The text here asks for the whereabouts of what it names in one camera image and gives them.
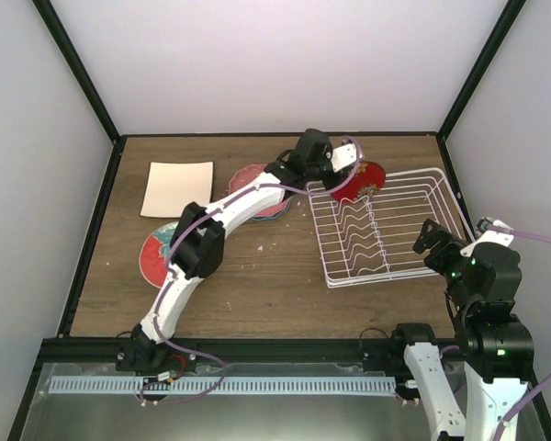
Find white wire dish rack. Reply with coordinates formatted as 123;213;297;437
308;167;472;288

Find small red floral plate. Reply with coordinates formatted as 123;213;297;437
332;161;386;203

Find pink dotted scalloped plate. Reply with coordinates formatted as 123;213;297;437
228;164;266;194

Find blue dotted scalloped plate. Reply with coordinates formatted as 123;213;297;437
252;200;290;221

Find beige square plate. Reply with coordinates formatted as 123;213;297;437
140;162;214;219

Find red teal flower plate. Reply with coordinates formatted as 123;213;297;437
138;220;178;288

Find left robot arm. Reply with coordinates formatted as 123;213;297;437
130;129;362;371

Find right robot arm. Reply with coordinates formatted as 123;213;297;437
389;219;534;440

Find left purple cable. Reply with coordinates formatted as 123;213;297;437
139;135;365;407

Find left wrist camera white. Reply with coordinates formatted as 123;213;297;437
330;142;362;173

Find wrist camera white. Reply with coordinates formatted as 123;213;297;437
330;142;362;173
460;217;513;258

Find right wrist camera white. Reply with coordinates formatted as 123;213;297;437
460;217;513;258

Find white slotted cable duct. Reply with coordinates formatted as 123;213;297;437
48;376;396;397

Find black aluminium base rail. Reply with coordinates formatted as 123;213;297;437
38;337;403;372

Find black enclosure frame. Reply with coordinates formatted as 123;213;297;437
7;0;525;441

